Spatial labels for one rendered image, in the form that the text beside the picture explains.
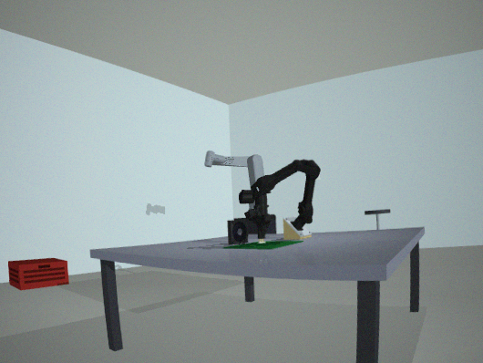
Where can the green circuit board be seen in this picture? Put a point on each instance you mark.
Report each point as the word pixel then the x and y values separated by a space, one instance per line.
pixel 265 245

